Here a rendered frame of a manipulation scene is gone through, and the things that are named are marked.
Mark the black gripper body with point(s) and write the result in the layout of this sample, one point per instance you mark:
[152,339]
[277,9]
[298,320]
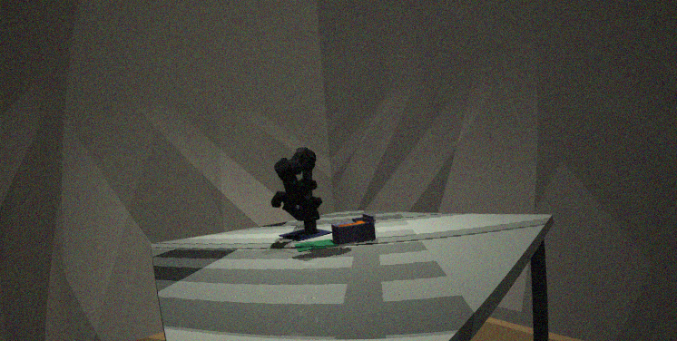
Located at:
[283,196]

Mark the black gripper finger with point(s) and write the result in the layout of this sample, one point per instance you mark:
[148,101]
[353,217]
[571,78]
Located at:
[306,210]
[291,207]

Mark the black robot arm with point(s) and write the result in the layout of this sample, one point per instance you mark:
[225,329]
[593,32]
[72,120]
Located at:
[303,161]

